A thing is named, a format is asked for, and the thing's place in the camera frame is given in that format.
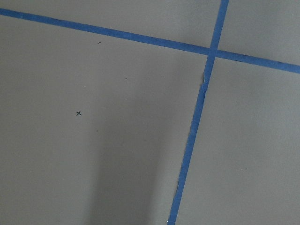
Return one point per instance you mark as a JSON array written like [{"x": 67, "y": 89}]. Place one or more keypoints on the crossing blue tape strip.
[{"x": 198, "y": 112}]

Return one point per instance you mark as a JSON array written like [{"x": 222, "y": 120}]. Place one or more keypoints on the long blue tape strip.
[{"x": 158, "y": 41}]

